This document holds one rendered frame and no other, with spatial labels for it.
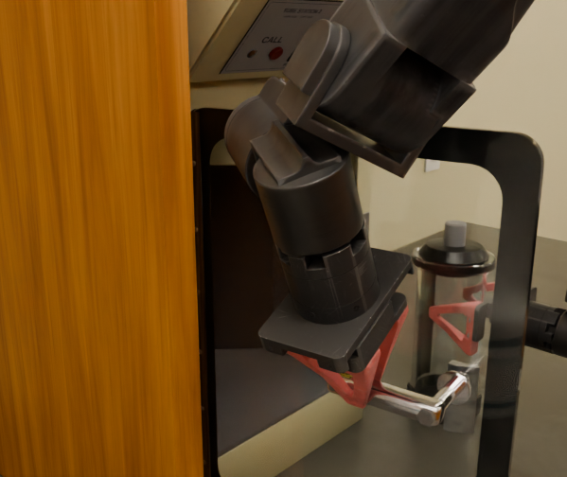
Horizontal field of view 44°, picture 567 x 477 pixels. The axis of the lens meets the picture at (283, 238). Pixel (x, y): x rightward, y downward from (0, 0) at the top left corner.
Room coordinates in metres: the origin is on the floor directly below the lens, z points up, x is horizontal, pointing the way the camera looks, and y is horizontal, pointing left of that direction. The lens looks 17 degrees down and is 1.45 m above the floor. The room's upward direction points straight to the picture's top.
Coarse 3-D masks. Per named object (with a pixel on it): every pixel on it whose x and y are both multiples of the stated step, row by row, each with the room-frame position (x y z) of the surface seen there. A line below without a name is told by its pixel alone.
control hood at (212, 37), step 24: (192, 0) 0.60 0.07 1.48; (216, 0) 0.58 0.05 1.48; (240, 0) 0.56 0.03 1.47; (264, 0) 0.58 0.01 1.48; (336, 0) 0.65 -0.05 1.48; (192, 24) 0.60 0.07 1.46; (216, 24) 0.58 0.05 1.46; (240, 24) 0.59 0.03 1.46; (192, 48) 0.60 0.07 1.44; (216, 48) 0.59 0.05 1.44; (192, 72) 0.60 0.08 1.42; (216, 72) 0.62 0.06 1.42; (264, 72) 0.67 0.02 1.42
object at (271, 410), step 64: (448, 128) 0.48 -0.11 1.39; (384, 192) 0.50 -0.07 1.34; (448, 192) 0.48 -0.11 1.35; (512, 192) 0.45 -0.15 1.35; (256, 256) 0.57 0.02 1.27; (448, 256) 0.47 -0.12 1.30; (512, 256) 0.45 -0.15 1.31; (256, 320) 0.57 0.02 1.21; (448, 320) 0.47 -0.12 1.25; (512, 320) 0.45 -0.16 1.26; (256, 384) 0.57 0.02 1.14; (320, 384) 0.53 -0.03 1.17; (512, 384) 0.44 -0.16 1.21; (256, 448) 0.57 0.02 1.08; (320, 448) 0.53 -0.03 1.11; (384, 448) 0.50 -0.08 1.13; (448, 448) 0.47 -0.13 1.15; (512, 448) 0.45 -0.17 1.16
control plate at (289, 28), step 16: (272, 0) 0.59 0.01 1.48; (288, 0) 0.60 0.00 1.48; (304, 0) 0.61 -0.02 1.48; (320, 0) 0.63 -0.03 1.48; (272, 16) 0.60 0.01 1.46; (288, 16) 0.62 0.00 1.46; (304, 16) 0.63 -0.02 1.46; (320, 16) 0.65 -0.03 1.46; (256, 32) 0.61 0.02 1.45; (272, 32) 0.62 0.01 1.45; (288, 32) 0.64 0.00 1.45; (304, 32) 0.65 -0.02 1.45; (240, 48) 0.61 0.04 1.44; (256, 48) 0.63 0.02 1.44; (272, 48) 0.64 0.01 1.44; (288, 48) 0.66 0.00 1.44; (224, 64) 0.62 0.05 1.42; (240, 64) 0.63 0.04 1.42; (256, 64) 0.65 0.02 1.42; (272, 64) 0.67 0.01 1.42
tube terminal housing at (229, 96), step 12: (192, 84) 0.64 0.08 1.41; (204, 84) 0.66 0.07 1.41; (216, 84) 0.67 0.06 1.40; (228, 84) 0.68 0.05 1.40; (240, 84) 0.69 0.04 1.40; (252, 84) 0.70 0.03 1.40; (192, 96) 0.64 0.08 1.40; (204, 96) 0.65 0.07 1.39; (216, 96) 0.67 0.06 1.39; (228, 96) 0.68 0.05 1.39; (240, 96) 0.69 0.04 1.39; (252, 96) 0.70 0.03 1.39; (192, 108) 0.64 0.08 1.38; (228, 108) 0.68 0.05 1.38
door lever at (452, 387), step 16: (352, 384) 0.46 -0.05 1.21; (384, 384) 0.46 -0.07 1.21; (448, 384) 0.46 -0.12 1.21; (464, 384) 0.46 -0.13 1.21; (368, 400) 0.45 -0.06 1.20; (384, 400) 0.44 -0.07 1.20; (400, 400) 0.44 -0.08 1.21; (416, 400) 0.43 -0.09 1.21; (432, 400) 0.43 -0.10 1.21; (448, 400) 0.44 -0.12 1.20; (464, 400) 0.46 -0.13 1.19; (416, 416) 0.43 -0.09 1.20; (432, 416) 0.42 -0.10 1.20
